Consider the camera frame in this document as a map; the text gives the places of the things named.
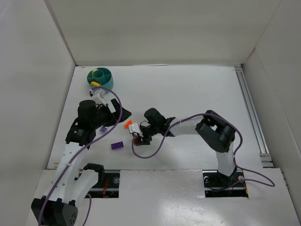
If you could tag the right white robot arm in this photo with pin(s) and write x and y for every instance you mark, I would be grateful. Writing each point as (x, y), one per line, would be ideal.
(214, 130)

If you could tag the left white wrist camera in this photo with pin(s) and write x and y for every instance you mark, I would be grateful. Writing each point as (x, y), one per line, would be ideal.
(97, 95)

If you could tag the purple long lego brick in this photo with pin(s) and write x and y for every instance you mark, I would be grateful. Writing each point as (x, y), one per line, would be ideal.
(117, 145)

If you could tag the yellow lego brick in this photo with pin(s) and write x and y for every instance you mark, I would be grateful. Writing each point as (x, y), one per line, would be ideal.
(93, 83)

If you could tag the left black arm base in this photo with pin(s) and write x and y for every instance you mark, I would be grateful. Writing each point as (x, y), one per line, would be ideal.
(108, 181)

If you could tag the small purple square lego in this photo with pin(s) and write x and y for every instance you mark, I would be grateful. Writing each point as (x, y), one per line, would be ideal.
(103, 130)

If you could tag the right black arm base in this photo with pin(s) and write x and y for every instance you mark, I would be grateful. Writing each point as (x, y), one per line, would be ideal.
(218, 185)

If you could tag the aluminium rail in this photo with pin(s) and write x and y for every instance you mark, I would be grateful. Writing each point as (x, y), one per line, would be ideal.
(264, 154)

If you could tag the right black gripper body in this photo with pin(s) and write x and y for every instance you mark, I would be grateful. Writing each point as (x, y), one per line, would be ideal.
(144, 133)

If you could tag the brown lego plate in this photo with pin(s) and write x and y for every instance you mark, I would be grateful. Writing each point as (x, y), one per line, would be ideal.
(137, 141)

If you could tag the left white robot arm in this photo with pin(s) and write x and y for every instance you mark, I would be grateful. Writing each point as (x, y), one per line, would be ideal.
(59, 204)

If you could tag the red orange lego piece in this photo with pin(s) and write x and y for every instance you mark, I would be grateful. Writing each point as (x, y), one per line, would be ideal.
(128, 123)

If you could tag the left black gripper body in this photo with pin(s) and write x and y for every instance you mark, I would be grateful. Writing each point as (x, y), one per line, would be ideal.
(115, 110)

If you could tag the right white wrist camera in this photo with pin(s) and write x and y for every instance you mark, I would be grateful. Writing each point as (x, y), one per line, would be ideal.
(134, 129)

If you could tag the teal round divided container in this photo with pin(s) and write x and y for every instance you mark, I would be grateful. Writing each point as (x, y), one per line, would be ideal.
(102, 76)

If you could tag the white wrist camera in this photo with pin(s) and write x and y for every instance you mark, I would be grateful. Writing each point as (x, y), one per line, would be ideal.
(134, 129)
(97, 95)

